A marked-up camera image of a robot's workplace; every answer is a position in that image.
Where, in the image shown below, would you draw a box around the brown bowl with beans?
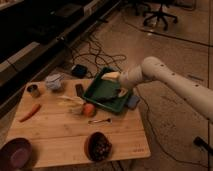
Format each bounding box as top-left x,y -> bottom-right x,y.
84,132 -> 112,162

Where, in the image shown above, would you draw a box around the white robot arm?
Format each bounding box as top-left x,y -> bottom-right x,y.
102,56 -> 213,123

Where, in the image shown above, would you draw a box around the black power adapter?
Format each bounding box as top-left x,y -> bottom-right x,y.
71,64 -> 88,78

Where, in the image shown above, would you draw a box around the tangled black cables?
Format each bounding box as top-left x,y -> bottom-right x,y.
68,33 -> 128,78

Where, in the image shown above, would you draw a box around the black office chair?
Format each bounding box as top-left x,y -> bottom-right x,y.
127,0 -> 178,31

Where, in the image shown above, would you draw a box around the metal spoon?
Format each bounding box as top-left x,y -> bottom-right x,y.
88,118 -> 112,124

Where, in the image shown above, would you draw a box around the orange carrot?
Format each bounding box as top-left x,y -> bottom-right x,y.
19,104 -> 41,122

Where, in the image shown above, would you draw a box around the purple bowl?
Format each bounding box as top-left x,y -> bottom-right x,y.
0,138 -> 32,171

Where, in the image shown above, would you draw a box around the green plastic tray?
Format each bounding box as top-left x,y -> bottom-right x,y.
83,67 -> 132,113

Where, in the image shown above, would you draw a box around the black object at right edge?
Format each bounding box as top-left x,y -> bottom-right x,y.
194,137 -> 213,156

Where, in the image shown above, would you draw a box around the small metal can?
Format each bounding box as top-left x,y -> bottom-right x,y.
27,84 -> 40,98

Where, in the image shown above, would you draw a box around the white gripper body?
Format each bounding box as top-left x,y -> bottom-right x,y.
118,66 -> 144,89

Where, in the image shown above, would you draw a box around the dark cloth in tray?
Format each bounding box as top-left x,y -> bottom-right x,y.
95,89 -> 121,103

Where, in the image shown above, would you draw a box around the dark shelf unit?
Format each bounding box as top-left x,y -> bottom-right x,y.
0,0 -> 120,116

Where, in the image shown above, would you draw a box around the orange fruit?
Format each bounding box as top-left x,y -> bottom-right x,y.
83,103 -> 96,117

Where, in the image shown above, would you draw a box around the blue sponge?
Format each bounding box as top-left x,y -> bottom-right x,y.
126,95 -> 140,109

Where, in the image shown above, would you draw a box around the corn cob with husk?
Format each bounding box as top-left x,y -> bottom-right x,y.
59,95 -> 84,115

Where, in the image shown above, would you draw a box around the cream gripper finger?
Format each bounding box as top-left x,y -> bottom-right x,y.
118,88 -> 128,98
101,72 -> 120,80

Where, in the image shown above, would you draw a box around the dark rectangular block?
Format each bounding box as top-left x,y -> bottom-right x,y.
75,84 -> 84,97

